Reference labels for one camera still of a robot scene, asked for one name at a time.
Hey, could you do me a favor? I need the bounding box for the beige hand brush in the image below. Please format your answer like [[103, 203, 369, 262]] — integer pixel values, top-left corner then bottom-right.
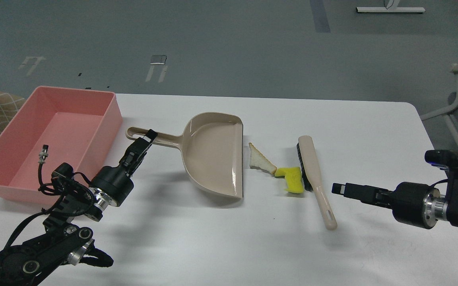
[[297, 135, 338, 230]]

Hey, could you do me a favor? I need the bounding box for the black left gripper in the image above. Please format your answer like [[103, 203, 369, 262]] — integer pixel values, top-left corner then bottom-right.
[[89, 130, 158, 207]]

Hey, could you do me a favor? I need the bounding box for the pink plastic bin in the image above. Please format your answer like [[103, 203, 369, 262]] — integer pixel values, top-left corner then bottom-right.
[[0, 86, 122, 205]]

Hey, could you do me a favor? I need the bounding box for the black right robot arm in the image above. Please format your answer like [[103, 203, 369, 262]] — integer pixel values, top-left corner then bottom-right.
[[330, 149, 458, 230]]

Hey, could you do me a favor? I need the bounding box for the white desk foot bar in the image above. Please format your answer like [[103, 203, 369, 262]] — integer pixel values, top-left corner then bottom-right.
[[355, 7, 426, 14]]

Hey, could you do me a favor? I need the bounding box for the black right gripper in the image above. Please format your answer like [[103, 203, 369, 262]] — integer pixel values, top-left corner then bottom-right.
[[332, 182, 440, 230]]

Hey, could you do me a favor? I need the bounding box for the yellow sponge piece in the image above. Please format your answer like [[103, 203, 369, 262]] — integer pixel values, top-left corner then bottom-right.
[[274, 166, 304, 194]]

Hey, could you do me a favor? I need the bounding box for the metal floor plate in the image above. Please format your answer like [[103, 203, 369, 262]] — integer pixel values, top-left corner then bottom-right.
[[150, 55, 167, 65]]

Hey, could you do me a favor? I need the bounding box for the beige plastic dustpan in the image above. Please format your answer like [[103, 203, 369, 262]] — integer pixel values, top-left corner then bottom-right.
[[126, 112, 244, 199]]

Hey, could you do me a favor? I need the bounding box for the triangular bread slice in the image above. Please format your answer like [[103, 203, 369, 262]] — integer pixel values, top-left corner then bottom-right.
[[248, 143, 278, 176]]

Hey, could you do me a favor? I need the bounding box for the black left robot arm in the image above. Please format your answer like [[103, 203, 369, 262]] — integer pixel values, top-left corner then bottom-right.
[[0, 130, 158, 286]]

